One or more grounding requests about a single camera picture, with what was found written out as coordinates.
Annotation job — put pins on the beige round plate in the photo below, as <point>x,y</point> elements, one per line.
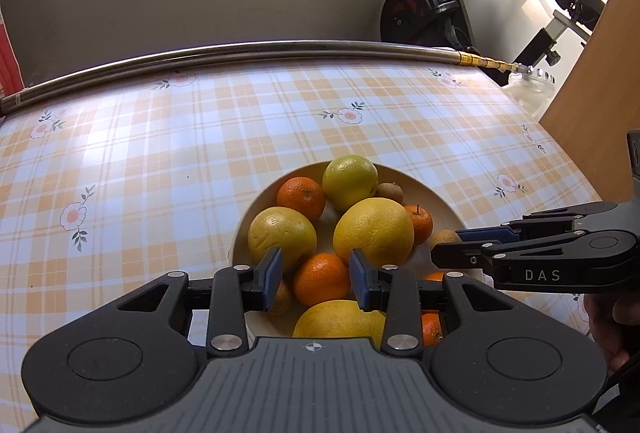
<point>440,208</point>

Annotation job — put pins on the small yellow-green citrus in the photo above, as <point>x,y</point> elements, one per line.
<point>347,180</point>

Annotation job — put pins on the small mandarin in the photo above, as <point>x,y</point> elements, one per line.
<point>320,278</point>
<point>300,198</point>
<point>422,223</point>

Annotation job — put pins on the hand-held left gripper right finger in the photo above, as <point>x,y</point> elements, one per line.
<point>358,280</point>

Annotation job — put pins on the yellow grapefruit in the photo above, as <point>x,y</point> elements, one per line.
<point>335,320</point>
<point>372,228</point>

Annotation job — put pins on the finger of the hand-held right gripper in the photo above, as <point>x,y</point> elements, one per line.
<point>485,234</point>
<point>460,255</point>

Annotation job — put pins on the clear plastic container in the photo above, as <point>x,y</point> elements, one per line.
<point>530,90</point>

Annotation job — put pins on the long metal pole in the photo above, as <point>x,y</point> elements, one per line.
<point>250,48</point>

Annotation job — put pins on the large orange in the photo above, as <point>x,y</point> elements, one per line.
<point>432,328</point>

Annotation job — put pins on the person's right hand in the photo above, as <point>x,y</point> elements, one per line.
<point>610,328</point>

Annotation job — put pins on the red printed poster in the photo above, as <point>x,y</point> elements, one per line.
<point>7,58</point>

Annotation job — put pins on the wooden panel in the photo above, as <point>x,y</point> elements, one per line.
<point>600,113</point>

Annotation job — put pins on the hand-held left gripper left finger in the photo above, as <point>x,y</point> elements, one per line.
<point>272,275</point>

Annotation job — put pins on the yellow-green pear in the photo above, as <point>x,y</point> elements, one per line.
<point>280,235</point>

